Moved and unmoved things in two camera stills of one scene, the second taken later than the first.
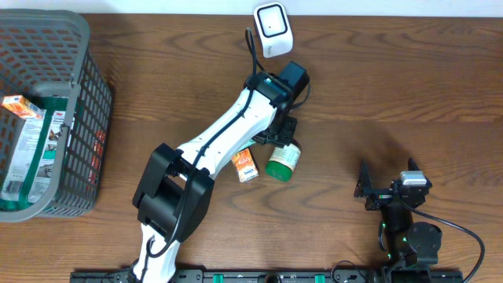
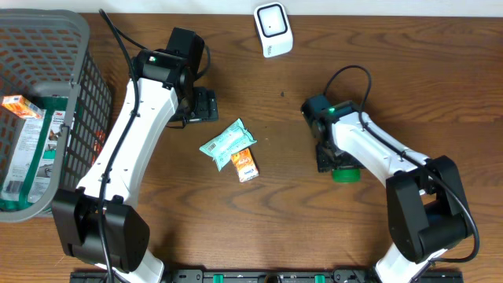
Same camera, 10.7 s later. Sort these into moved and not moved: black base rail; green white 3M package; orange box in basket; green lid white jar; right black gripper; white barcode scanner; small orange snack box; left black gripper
Moved: green lid white jar; right black gripper; left black gripper
Not moved: small orange snack box; white barcode scanner; black base rail; green white 3M package; orange box in basket
